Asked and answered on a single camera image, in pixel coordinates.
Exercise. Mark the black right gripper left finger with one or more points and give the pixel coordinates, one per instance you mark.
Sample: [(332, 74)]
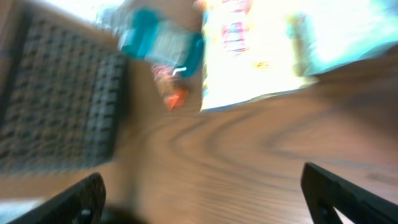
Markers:
[(82, 203)]

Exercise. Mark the teal mouthwash bottle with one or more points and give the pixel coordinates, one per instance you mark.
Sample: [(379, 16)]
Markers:
[(157, 40)]

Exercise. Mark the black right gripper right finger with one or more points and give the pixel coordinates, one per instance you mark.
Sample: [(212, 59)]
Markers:
[(326, 193)]

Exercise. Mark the red chocolate bar wrapper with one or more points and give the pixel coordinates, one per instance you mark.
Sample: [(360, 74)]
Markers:
[(170, 85)]

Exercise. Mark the yellow snack chips bag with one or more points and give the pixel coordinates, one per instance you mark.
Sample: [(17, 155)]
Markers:
[(251, 51)]

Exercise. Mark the grey plastic mesh basket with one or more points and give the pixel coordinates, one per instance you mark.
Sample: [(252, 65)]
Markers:
[(60, 108)]

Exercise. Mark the light blue wet wipes pack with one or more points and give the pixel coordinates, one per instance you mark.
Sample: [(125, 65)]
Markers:
[(335, 33)]

